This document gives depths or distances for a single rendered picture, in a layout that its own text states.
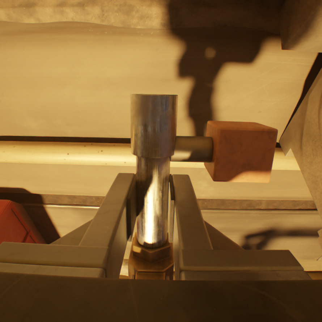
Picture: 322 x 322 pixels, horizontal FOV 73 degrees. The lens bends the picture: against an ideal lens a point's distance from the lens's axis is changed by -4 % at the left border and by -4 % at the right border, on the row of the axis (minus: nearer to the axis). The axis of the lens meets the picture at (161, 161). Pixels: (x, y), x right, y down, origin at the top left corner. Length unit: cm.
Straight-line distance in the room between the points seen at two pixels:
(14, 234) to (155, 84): 39
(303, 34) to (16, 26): 29
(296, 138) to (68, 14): 31
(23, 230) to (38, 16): 40
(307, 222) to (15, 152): 58
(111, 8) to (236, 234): 49
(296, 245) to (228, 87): 48
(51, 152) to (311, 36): 34
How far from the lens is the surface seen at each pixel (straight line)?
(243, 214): 50
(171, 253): 17
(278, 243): 64
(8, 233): 51
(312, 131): 30
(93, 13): 28
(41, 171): 44
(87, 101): 32
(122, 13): 28
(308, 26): 25
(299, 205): 54
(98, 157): 33
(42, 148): 36
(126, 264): 66
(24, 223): 54
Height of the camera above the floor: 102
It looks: 48 degrees down
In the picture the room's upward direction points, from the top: 179 degrees counter-clockwise
